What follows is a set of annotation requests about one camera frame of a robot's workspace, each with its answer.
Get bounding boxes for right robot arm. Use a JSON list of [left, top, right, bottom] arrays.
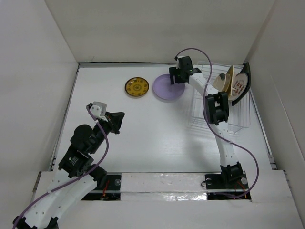
[[169, 56, 243, 188]]

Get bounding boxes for black floral square plate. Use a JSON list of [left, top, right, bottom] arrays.
[[230, 62, 251, 106]]

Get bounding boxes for purple cable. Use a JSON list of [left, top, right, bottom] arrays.
[[11, 104, 110, 229], [174, 47, 260, 200]]

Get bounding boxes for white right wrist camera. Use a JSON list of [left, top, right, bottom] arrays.
[[175, 55, 184, 69]]

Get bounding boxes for white wire dish rack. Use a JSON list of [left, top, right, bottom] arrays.
[[189, 62, 251, 133]]

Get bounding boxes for purple round plate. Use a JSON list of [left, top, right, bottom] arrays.
[[152, 74, 185, 101]]

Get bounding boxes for cream plate with motifs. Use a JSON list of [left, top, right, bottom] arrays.
[[219, 73, 232, 92]]

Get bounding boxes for bamboo weave pattern tray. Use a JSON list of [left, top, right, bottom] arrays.
[[225, 65, 236, 101]]

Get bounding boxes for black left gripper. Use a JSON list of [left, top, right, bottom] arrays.
[[90, 110, 125, 153]]

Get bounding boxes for white plate red characters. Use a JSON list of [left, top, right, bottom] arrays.
[[232, 73, 248, 101]]

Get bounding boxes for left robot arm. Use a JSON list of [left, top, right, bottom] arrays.
[[13, 112, 125, 229]]

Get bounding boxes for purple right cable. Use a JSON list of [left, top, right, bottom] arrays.
[[174, 47, 260, 200]]

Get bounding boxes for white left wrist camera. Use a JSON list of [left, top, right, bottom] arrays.
[[87, 101, 107, 120]]

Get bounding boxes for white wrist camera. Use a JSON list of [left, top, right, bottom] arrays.
[[175, 55, 184, 69], [87, 101, 107, 120]]

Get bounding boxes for cream plate with ink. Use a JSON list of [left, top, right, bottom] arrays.
[[213, 75, 222, 91]]

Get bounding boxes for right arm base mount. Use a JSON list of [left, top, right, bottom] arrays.
[[201, 173, 251, 200]]

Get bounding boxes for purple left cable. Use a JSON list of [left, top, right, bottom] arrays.
[[11, 104, 110, 229]]

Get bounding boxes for yellow brown patterned plate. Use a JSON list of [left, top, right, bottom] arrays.
[[124, 77, 149, 97]]

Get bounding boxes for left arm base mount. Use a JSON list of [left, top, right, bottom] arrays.
[[82, 173, 122, 201]]

